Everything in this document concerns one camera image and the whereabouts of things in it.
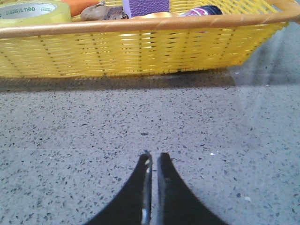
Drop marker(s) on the brown ginger root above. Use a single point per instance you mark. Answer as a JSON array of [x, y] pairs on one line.
[[101, 12]]

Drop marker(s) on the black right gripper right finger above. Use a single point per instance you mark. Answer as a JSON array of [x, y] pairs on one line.
[[177, 204]]

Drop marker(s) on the dark purple-labelled bottle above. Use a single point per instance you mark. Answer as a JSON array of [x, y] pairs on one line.
[[203, 11]]

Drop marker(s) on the orange toy carrot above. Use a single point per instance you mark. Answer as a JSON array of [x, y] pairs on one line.
[[77, 6]]

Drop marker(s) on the yellow tape roll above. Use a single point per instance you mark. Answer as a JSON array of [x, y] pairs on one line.
[[32, 12]]

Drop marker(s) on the yellow woven basket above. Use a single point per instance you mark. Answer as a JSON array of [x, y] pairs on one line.
[[144, 46]]

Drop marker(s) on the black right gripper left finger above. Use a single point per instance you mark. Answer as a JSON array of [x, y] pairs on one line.
[[132, 205]]

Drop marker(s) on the purple foam block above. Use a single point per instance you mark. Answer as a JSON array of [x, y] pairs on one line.
[[135, 8]]

